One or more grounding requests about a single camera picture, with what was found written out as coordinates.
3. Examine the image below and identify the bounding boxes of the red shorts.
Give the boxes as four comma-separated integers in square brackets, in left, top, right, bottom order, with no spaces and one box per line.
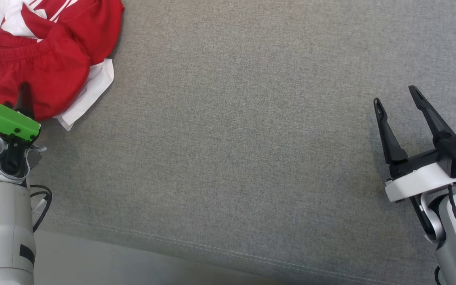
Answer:
[0,27,91,122]

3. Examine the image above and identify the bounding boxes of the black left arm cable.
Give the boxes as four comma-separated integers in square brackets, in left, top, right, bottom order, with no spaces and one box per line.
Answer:
[30,184,53,233]

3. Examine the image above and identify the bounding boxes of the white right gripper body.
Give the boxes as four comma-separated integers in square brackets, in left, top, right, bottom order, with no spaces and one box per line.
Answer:
[385,149,456,203]

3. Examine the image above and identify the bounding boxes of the red and white jersey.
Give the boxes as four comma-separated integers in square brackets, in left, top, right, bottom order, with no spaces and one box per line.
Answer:
[0,0,125,131]

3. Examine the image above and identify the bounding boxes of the grey fabric sofa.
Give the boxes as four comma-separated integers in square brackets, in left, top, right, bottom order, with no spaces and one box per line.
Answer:
[0,0,456,285]

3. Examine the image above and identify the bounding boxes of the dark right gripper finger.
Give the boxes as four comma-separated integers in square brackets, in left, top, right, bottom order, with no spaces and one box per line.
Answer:
[374,98,409,165]
[408,85,456,145]

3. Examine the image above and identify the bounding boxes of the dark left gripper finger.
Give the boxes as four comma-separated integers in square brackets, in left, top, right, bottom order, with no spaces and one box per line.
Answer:
[14,82,35,119]

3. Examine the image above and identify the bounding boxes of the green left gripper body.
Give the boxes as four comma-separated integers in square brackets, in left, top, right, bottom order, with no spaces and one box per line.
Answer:
[0,103,41,144]

